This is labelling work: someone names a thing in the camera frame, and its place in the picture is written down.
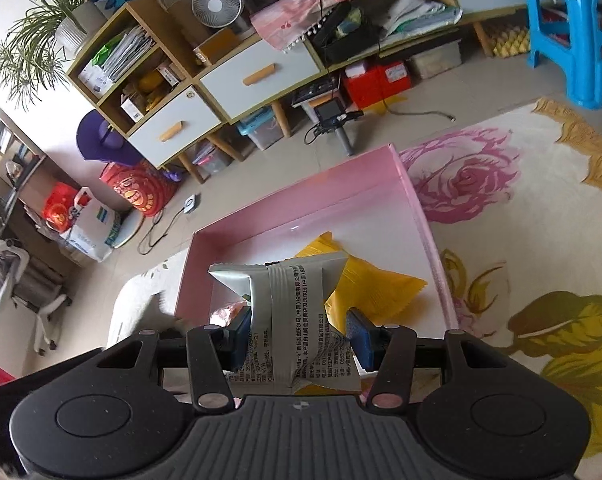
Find black floor cable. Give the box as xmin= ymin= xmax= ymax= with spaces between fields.
xmin=378 ymin=92 xmax=456 ymax=123

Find silver snack packet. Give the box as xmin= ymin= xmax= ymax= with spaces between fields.
xmin=207 ymin=255 xmax=362 ymax=393

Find white desk fan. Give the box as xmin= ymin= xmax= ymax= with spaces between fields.
xmin=191 ymin=0 xmax=245 ymax=28

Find stack of papers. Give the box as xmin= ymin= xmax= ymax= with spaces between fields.
xmin=101 ymin=27 xmax=154 ymax=81

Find pink tasselled cloth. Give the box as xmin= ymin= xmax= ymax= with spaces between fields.
xmin=251 ymin=0 xmax=526 ymax=51

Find yellow snack packet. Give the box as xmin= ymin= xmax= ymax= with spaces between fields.
xmin=293 ymin=232 xmax=428 ymax=333

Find red box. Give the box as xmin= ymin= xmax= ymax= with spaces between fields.
xmin=343 ymin=60 xmax=412 ymax=108

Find blue plastic stool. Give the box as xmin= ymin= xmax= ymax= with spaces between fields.
xmin=525 ymin=0 xmax=602 ymax=110

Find floral rug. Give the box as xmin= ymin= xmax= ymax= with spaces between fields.
xmin=106 ymin=97 xmax=602 ymax=480

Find pink box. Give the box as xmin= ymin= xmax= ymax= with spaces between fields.
xmin=173 ymin=143 xmax=459 ymax=403

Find black bag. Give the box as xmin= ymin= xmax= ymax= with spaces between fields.
xmin=308 ymin=2 xmax=382 ymax=63

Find white paper bag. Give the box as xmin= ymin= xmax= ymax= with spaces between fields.
xmin=60 ymin=187 xmax=123 ymax=263

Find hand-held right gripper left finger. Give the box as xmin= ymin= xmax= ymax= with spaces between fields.
xmin=88 ymin=305 xmax=254 ymax=413

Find potted green plant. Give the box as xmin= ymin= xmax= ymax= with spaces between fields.
xmin=0 ymin=0 xmax=109 ymax=111

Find black adapter cable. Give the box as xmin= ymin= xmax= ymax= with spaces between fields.
xmin=138 ymin=205 xmax=188 ymax=256

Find round white disc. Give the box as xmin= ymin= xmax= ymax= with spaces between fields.
xmin=104 ymin=210 xmax=143 ymax=250

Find orange printed snack packet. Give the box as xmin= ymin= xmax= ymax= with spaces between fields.
xmin=210 ymin=301 xmax=247 ymax=328

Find wooden shelf cabinet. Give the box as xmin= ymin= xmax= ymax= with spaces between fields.
xmin=66 ymin=0 xmax=227 ymax=183

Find brown cardboard box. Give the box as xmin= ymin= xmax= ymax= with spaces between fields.
xmin=193 ymin=27 xmax=242 ymax=66

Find small red bag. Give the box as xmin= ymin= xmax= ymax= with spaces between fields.
xmin=42 ymin=182 xmax=82 ymax=231

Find low wooden cabinet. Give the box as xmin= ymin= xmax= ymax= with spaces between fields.
xmin=191 ymin=0 xmax=532 ymax=136

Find black silver device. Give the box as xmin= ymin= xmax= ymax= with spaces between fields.
xmin=291 ymin=76 xmax=343 ymax=108

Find pile of folded bags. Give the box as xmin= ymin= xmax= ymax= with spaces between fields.
xmin=381 ymin=0 xmax=464 ymax=41

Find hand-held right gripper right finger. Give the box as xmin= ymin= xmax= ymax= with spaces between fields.
xmin=346 ymin=309 xmax=512 ymax=409

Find purple hat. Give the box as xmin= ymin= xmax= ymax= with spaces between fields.
xmin=76 ymin=109 xmax=147 ymax=165

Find white office chair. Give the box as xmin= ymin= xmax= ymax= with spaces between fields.
xmin=0 ymin=240 xmax=74 ymax=356

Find white carton box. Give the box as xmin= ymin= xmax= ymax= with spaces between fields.
xmin=78 ymin=62 xmax=114 ymax=98

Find small camera on grip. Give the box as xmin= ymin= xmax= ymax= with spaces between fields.
xmin=303 ymin=97 xmax=366 ymax=157

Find clear storage box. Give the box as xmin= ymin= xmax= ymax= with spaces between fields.
xmin=408 ymin=42 xmax=464 ymax=80
xmin=191 ymin=140 xmax=234 ymax=176

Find red gift bag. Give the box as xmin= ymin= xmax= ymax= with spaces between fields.
xmin=100 ymin=161 xmax=179 ymax=217

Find yellow foam tray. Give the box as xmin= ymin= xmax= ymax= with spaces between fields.
xmin=488 ymin=22 xmax=532 ymax=58

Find clear box blue lid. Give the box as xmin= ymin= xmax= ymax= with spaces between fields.
xmin=236 ymin=105 xmax=286 ymax=151

